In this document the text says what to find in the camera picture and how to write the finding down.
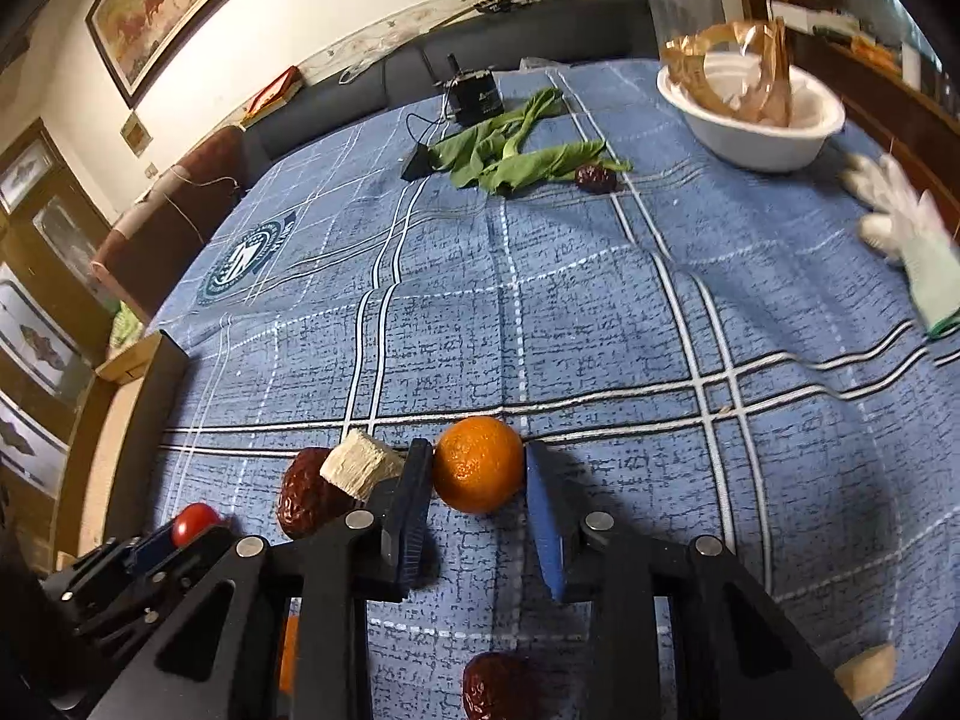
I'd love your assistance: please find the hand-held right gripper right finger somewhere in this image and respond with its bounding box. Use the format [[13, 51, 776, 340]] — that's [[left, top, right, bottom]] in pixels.
[[525, 441, 863, 720]]

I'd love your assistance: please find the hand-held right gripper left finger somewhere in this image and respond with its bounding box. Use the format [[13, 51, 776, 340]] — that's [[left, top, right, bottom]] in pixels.
[[82, 439, 436, 720]]

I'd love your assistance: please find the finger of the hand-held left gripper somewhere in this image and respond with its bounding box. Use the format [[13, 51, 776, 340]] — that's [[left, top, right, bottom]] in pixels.
[[71, 529, 233, 642], [41, 529, 181, 616]]

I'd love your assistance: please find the red cherry tomato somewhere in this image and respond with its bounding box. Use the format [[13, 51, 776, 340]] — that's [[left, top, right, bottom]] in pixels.
[[171, 504, 226, 548]]

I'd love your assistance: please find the orange mandarin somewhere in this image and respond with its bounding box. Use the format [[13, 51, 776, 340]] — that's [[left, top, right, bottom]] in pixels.
[[433, 416, 524, 516]]

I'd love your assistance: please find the cardboard box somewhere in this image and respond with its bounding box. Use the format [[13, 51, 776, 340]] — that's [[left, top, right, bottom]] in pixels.
[[56, 330, 190, 575]]

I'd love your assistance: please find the blue plaid tablecloth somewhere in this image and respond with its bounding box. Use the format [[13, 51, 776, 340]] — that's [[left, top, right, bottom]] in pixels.
[[142, 56, 960, 720]]

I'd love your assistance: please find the wooden glass cabinet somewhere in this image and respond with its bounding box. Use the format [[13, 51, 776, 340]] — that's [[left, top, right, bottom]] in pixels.
[[0, 120, 125, 563]]

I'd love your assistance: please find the brown armchair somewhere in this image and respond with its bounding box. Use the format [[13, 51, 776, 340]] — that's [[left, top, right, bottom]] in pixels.
[[91, 126, 248, 316]]

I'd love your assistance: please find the green leafy vegetable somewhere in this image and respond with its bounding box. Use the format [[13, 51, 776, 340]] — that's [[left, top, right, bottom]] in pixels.
[[478, 139, 635, 197]]

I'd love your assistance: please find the black power adapter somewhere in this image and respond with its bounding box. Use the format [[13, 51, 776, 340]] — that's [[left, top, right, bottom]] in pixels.
[[401, 144, 440, 181]]

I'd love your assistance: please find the green cloth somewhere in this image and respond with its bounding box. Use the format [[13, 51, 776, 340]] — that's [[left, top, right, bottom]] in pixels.
[[431, 86, 565, 190]]

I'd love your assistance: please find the black electronic device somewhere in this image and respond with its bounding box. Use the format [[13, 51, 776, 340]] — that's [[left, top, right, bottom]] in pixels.
[[442, 52, 503, 127]]

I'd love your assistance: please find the white bowl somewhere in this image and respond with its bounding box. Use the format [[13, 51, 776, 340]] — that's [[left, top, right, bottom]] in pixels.
[[656, 52, 847, 172]]

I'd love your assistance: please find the black sofa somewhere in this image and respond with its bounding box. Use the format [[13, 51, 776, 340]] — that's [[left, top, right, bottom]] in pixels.
[[240, 0, 661, 162]]

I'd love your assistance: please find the red flat box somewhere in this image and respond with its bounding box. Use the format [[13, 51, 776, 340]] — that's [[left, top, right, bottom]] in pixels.
[[240, 66, 302, 128]]

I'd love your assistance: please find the white work glove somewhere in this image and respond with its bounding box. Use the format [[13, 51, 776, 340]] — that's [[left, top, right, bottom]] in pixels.
[[840, 154, 960, 338]]

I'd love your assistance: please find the brown plastic wrapper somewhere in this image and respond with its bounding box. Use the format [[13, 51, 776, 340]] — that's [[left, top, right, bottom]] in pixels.
[[664, 17, 794, 128]]

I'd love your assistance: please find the clear plastic container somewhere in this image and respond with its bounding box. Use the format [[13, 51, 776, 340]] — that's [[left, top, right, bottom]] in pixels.
[[643, 0, 725, 62]]

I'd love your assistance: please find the wooden sideboard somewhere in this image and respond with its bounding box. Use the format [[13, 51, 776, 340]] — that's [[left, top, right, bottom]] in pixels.
[[731, 0, 960, 241]]

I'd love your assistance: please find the black cable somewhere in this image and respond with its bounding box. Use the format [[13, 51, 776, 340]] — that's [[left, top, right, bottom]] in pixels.
[[406, 82, 460, 158]]

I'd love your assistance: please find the yellow wall plaque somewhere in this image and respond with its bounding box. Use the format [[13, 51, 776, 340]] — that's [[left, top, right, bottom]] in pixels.
[[121, 112, 153, 157]]

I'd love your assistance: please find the framed wall painting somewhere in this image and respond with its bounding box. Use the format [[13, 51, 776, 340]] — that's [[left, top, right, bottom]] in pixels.
[[84, 0, 305, 109]]

